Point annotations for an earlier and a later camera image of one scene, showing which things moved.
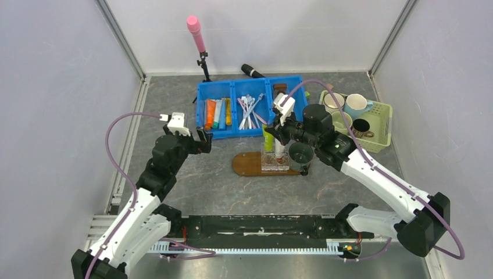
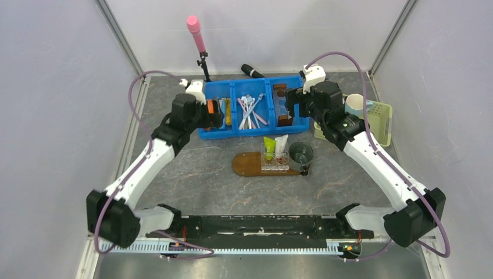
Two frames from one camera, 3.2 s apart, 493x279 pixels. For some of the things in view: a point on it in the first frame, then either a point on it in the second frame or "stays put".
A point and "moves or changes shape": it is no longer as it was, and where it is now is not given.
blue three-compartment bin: x=243 y=107 stays put
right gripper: x=279 y=131 to x=296 y=96
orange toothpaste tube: x=211 y=105 stays put
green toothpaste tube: x=268 y=140 moves or changes shape
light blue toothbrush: x=253 y=106 stays put
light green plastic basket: x=379 y=116 stays put
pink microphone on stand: x=194 y=25 stays put
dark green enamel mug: x=300 y=154 stays put
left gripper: x=197 y=147 to x=211 y=120
